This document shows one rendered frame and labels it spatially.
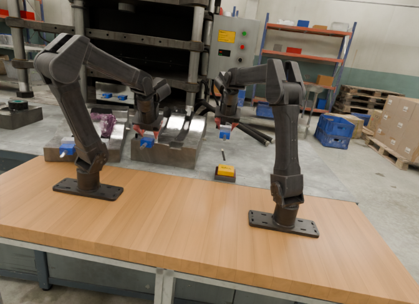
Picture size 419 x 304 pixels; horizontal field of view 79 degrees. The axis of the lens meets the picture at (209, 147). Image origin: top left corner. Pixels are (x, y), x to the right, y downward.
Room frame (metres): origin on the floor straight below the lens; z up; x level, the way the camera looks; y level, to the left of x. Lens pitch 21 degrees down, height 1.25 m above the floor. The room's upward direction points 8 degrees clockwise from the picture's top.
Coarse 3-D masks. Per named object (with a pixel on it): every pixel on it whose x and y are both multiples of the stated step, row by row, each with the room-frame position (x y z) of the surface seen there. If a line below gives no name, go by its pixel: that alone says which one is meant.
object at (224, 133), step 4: (220, 128) 1.04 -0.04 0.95; (224, 128) 1.04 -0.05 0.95; (228, 128) 1.04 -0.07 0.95; (220, 132) 1.00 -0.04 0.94; (224, 132) 1.00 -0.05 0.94; (228, 132) 1.01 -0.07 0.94; (220, 136) 1.00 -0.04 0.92; (224, 136) 0.96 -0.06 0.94; (228, 136) 1.00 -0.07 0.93; (224, 140) 0.94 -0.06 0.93
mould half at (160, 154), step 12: (180, 120) 1.20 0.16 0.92; (192, 120) 1.20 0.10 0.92; (204, 120) 1.21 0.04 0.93; (168, 132) 1.09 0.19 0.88; (192, 132) 1.13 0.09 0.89; (204, 132) 1.26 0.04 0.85; (132, 144) 0.92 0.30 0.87; (156, 144) 0.92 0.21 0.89; (168, 144) 0.93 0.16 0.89; (192, 144) 0.96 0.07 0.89; (132, 156) 0.92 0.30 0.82; (144, 156) 0.92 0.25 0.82; (156, 156) 0.92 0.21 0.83; (168, 156) 0.92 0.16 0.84; (180, 156) 0.92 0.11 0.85; (192, 156) 0.92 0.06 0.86; (192, 168) 0.92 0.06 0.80
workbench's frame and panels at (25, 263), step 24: (0, 168) 0.92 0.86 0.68; (0, 264) 0.94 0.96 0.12; (24, 264) 0.93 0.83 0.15; (48, 264) 0.93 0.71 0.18; (72, 264) 0.92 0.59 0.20; (96, 264) 0.92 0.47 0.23; (48, 288) 0.92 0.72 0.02; (96, 288) 0.92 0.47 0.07; (120, 288) 0.92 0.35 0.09; (144, 288) 0.91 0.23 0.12; (192, 288) 0.90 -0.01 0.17; (216, 288) 0.90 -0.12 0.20
